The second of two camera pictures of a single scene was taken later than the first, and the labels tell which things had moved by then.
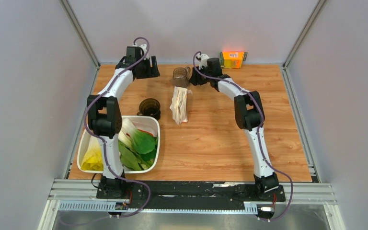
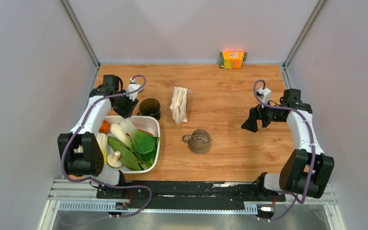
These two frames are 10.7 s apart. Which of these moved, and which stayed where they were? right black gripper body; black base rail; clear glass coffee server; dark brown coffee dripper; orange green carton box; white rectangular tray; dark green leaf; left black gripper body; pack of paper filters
Moved: clear glass coffee server; right black gripper body; left black gripper body
Stayed: pack of paper filters; dark green leaf; orange green carton box; dark brown coffee dripper; black base rail; white rectangular tray
